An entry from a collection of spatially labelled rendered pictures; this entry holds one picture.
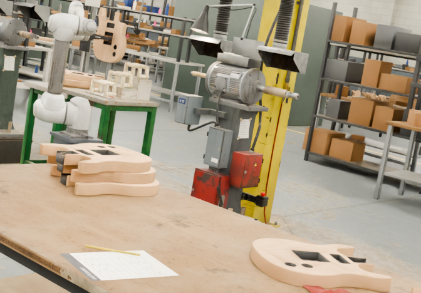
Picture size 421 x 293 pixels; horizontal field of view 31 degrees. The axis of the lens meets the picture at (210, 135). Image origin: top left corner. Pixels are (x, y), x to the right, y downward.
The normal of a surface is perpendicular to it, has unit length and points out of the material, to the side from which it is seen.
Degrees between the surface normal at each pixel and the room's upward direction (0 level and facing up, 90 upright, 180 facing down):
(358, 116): 90
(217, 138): 90
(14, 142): 90
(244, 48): 90
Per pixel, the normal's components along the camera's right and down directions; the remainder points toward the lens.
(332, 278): 0.56, 0.22
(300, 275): -0.11, 0.13
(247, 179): 0.75, 0.22
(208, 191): -0.64, 0.00
